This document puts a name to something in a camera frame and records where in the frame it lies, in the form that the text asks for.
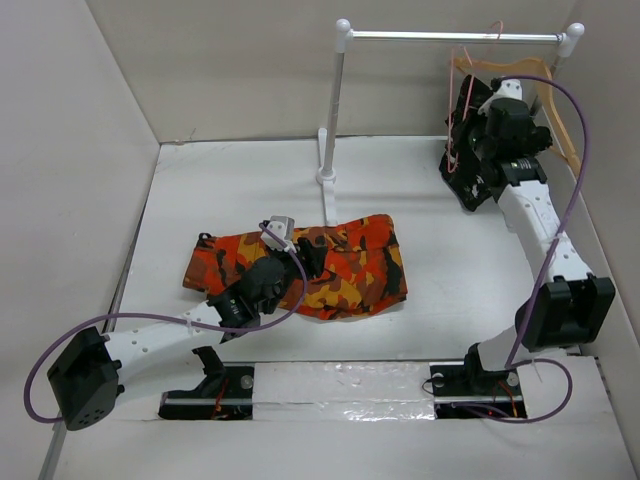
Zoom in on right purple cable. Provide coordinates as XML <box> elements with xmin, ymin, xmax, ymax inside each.
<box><xmin>462</xmin><ymin>74</ymin><xmax>594</xmax><ymax>424</ymax></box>

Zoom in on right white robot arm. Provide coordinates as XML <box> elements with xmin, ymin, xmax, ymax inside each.
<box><xmin>462</xmin><ymin>140</ymin><xmax>615</xmax><ymax>394</ymax></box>

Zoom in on black white patterned garment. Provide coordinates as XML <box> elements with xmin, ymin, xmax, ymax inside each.
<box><xmin>439</xmin><ymin>75</ymin><xmax>552</xmax><ymax>212</ymax></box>

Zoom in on white metal clothes rack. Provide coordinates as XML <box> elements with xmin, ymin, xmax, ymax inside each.
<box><xmin>315</xmin><ymin>14</ymin><xmax>585</xmax><ymax>226</ymax></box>

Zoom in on purple cable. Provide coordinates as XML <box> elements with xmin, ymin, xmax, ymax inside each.
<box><xmin>462</xmin><ymin>74</ymin><xmax>594</xmax><ymax>424</ymax></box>
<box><xmin>23</xmin><ymin>222</ymin><xmax>309</xmax><ymax>425</ymax></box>

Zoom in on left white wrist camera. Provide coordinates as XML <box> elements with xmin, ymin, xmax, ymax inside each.
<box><xmin>260</xmin><ymin>215</ymin><xmax>295</xmax><ymax>252</ymax></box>

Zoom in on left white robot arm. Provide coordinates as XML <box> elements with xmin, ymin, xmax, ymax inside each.
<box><xmin>47</xmin><ymin>238</ymin><xmax>327</xmax><ymax>431</ymax></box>

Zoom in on pink wire hanger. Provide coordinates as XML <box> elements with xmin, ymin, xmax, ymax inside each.
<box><xmin>446</xmin><ymin>19</ymin><xmax>505</xmax><ymax>174</ymax></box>

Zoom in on wooden clothes hanger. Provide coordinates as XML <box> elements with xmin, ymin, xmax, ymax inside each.
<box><xmin>452</xmin><ymin>56</ymin><xmax>581</xmax><ymax>177</ymax></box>

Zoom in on orange camouflage trousers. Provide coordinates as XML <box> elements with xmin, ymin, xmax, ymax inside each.
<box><xmin>182</xmin><ymin>214</ymin><xmax>408</xmax><ymax>320</ymax></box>

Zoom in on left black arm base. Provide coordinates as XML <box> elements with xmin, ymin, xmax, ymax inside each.
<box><xmin>158</xmin><ymin>364</ymin><xmax>254</xmax><ymax>421</ymax></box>

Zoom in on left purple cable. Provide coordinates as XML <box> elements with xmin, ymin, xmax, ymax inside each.
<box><xmin>23</xmin><ymin>222</ymin><xmax>309</xmax><ymax>425</ymax></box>

